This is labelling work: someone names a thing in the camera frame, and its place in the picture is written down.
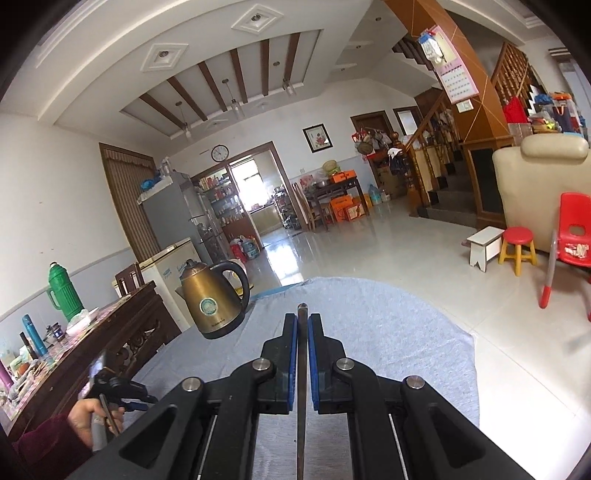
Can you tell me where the person's left forearm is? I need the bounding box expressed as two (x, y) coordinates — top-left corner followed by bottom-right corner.
(13, 412), (95, 480)

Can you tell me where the dark chopstick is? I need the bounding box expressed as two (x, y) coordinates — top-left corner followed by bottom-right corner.
(297, 302), (310, 480)

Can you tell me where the red paper bag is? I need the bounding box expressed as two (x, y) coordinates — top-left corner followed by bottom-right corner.
(502, 96), (531, 125)

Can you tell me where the framed wall picture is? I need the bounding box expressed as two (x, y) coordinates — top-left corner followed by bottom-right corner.
(302, 124), (332, 154)

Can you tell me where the wooden dining table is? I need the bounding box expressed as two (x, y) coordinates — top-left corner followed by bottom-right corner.
(305, 178), (366, 228)

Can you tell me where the red yellow round stool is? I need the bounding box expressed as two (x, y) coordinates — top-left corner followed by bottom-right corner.
(499, 227), (539, 278)

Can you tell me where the glass pendant lamp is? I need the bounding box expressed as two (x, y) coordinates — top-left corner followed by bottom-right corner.
(178, 102), (193, 142)
(281, 60), (297, 98)
(222, 78), (246, 119)

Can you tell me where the wooden staircase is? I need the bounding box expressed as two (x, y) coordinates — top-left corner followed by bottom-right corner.
(392, 39), (533, 228)

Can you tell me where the dark wooden chair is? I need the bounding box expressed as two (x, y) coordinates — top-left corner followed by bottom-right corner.
(115, 262), (145, 297)

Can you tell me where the small white stool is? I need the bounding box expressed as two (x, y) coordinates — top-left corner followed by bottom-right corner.
(466, 227), (507, 273)

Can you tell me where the teal bottle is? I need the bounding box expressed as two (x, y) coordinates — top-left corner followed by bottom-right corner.
(21, 315), (48, 357)

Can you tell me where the cardboard box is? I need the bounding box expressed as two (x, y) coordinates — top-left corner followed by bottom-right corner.
(376, 166), (408, 198)

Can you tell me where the grey table cloth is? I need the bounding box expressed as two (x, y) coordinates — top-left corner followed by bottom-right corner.
(124, 276), (481, 480)

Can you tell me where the white bowl with plastic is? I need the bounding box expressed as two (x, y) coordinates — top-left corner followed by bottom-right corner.
(66, 307), (100, 336)

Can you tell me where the grey refrigerator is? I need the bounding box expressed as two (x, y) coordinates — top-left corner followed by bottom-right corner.
(140, 172), (223, 265)

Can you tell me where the brown door with glass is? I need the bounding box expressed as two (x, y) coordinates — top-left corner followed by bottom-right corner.
(392, 106), (424, 140)

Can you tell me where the tall orange box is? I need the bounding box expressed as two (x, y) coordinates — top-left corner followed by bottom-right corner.
(329, 196), (355, 223)

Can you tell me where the pink wall calendar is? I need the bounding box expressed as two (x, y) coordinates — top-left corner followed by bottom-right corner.
(418, 25), (479, 103)

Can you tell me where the brown wooden door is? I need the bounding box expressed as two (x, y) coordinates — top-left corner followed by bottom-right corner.
(351, 111), (389, 153)

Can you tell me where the brown window blind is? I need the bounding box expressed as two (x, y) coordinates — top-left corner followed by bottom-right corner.
(99, 143), (161, 265)

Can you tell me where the beige leather sofa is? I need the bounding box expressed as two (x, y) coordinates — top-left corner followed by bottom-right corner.
(492, 134), (591, 256)

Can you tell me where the green thermos jug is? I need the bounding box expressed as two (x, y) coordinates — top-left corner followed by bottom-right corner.
(48, 262), (85, 323)

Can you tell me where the carved dark wooden sideboard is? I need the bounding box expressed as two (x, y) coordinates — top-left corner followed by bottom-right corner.
(0, 281), (182, 445)

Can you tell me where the wooden door frame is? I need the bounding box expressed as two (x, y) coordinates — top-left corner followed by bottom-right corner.
(191, 141), (290, 241)

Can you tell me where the golden electric kettle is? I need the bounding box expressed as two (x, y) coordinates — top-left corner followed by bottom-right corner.
(174, 258), (252, 341)

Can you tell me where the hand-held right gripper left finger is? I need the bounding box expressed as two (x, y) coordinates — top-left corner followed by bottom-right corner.
(65, 313), (299, 480)

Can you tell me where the kitchen shelf with bottles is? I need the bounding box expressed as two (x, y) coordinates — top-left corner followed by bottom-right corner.
(198, 170), (242, 241)

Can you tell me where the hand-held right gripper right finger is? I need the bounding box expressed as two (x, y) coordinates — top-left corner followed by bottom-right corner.
(308, 313), (536, 480)

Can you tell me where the white chest freezer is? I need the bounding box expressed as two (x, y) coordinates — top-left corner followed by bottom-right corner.
(137, 237), (209, 325)

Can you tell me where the person's left hand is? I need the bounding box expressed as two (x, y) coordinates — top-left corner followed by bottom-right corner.
(68, 399), (125, 446)

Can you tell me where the red plastic child chair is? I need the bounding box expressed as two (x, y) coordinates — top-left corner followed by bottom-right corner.
(539, 193), (591, 311)

